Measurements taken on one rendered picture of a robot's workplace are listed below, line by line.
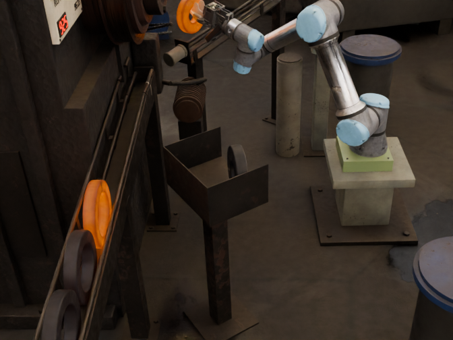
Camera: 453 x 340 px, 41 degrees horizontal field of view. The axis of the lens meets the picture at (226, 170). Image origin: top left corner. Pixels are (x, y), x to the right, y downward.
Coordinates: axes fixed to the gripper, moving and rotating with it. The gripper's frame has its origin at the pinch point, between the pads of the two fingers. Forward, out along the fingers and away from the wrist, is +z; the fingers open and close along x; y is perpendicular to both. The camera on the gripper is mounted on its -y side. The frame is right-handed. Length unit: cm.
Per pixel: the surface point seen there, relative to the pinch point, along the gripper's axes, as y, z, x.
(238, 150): 12, -73, 66
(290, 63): -23, -34, -36
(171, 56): -12.5, -6.2, 17.1
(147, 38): -1.7, -2.3, 28.0
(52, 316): 10, -77, 137
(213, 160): -6, -61, 59
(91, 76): 10, -20, 73
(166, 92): -98, 49, -54
